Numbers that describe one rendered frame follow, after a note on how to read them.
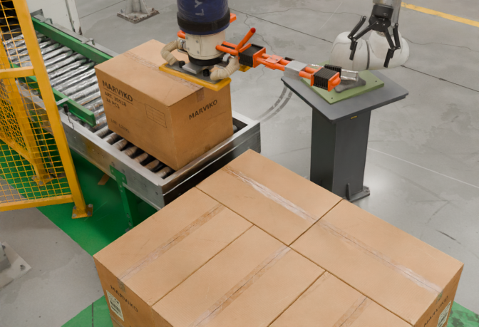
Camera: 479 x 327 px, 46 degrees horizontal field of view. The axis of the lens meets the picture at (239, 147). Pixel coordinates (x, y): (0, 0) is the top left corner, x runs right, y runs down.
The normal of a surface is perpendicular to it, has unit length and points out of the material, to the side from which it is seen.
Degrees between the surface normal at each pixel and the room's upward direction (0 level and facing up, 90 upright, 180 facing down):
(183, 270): 0
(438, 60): 0
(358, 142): 90
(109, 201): 0
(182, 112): 90
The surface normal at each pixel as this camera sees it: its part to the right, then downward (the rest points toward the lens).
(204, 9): 0.13, 0.44
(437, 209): -0.05, -0.79
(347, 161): 0.46, 0.52
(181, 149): 0.73, 0.39
